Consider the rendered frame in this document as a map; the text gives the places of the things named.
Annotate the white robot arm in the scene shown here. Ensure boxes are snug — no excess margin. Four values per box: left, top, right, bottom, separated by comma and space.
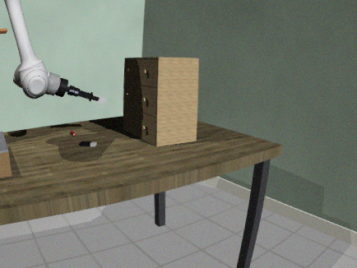
4, 0, 61, 99

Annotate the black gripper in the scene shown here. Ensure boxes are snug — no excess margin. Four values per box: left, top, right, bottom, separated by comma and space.
55, 78, 106, 104

